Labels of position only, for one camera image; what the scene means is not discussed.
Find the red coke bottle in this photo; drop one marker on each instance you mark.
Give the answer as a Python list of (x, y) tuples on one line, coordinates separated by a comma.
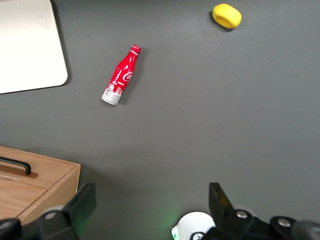
[(121, 75)]

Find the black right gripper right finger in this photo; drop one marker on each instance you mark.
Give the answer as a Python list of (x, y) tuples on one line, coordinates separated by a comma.
[(225, 220)]

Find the yellow sponge lump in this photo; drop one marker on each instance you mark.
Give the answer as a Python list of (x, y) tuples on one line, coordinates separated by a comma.
[(226, 15)]

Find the wooden drawer front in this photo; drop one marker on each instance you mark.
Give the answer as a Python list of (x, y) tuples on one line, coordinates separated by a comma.
[(17, 200), (50, 167)]

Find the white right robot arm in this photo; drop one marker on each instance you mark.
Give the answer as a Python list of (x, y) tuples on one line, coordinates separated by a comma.
[(195, 222)]

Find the beige plastic tray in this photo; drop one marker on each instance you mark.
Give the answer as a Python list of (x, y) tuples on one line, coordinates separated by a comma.
[(27, 45)]

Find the wooden drawer cabinet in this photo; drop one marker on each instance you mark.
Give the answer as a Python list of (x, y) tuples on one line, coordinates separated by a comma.
[(65, 185)]

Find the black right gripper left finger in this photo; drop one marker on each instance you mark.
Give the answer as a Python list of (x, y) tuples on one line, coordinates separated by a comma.
[(80, 205)]

